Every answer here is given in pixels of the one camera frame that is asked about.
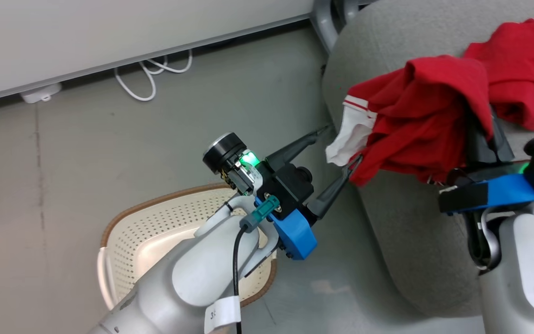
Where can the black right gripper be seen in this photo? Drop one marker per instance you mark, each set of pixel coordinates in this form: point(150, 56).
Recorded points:
point(460, 177)

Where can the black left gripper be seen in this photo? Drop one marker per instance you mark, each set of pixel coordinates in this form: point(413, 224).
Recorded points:
point(230, 155)

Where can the red and white garment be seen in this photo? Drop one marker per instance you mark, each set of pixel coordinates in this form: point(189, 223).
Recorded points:
point(424, 116)

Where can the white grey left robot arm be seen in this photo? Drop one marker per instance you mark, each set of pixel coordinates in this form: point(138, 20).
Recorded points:
point(188, 278)

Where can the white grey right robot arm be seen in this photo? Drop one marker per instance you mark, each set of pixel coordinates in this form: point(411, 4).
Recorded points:
point(526, 278)

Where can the grey fabric sofa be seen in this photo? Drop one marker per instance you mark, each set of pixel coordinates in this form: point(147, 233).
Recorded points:
point(410, 241)

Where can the cream perforated laundry basket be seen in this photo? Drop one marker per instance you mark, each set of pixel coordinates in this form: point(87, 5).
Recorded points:
point(155, 232)

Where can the white power adapter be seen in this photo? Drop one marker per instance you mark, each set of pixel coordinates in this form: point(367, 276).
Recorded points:
point(40, 93)

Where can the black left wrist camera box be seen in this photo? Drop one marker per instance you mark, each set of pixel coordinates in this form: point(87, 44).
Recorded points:
point(290, 185)

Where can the teal left camera connector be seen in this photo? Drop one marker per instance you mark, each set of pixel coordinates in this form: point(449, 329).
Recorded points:
point(261, 212)

